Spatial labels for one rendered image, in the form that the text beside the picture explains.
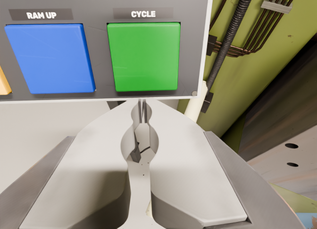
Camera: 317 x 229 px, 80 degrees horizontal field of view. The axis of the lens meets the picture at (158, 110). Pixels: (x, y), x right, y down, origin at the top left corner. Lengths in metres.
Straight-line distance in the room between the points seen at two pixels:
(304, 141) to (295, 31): 0.24
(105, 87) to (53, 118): 1.23
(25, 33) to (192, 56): 0.17
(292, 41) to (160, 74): 0.39
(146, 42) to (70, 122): 1.22
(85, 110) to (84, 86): 1.17
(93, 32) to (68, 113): 1.23
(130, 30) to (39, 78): 0.12
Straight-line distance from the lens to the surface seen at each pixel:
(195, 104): 0.62
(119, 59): 0.22
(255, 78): 0.64
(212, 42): 0.54
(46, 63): 0.24
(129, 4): 0.21
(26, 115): 1.57
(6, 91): 0.29
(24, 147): 1.47
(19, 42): 0.25
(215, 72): 0.61
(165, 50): 0.21
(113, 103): 0.53
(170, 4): 0.22
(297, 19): 0.52
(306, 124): 0.47
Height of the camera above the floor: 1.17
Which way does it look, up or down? 62 degrees down
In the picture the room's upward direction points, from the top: 2 degrees clockwise
